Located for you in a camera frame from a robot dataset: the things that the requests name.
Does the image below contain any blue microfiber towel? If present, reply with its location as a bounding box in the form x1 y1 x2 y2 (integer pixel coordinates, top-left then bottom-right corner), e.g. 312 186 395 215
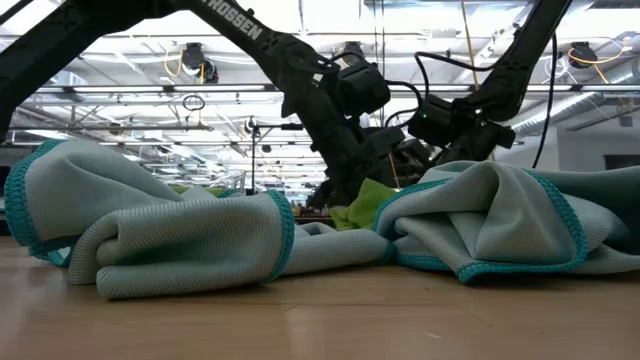
372 159 640 285
179 185 224 202
3 138 396 301

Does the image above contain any clear plastic bin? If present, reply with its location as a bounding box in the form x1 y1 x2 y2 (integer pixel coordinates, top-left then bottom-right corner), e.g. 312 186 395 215
209 169 247 197

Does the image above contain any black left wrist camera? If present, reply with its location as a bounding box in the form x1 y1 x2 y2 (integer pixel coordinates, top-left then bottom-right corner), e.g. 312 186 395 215
357 127 406 161

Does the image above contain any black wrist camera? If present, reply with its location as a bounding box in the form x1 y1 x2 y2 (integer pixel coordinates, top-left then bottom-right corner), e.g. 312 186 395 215
357 127 406 161
392 138 434 187

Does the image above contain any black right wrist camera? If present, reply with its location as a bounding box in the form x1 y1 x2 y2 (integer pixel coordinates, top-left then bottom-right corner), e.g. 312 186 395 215
392 138 434 187

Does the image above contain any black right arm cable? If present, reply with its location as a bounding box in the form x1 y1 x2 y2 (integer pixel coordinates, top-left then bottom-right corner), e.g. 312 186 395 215
531 32 559 170

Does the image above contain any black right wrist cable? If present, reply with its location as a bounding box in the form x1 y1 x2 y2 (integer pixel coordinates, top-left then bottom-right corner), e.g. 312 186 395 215
413 50 497 96

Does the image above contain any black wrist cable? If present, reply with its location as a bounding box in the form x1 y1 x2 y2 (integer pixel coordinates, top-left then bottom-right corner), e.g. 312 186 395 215
329 49 371 64
413 50 497 96

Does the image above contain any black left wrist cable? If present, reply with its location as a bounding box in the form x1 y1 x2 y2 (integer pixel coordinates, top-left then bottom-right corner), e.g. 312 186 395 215
329 49 371 64

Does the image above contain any yellow cable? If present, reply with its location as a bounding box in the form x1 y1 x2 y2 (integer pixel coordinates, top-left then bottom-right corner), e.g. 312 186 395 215
459 0 481 92

